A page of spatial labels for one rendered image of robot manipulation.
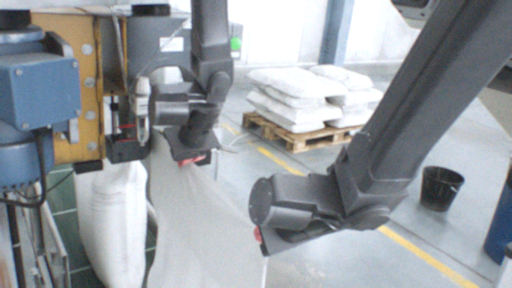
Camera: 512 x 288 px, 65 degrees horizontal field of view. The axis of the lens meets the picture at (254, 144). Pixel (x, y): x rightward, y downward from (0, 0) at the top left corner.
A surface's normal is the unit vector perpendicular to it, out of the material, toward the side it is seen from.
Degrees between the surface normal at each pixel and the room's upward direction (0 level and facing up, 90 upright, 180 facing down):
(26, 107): 90
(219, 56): 98
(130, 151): 90
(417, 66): 92
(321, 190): 36
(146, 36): 90
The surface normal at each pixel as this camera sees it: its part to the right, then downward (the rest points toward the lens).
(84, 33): 0.56, 0.37
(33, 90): 0.86, 0.27
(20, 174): 0.73, 0.35
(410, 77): -0.99, 0.00
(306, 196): 0.40, -0.55
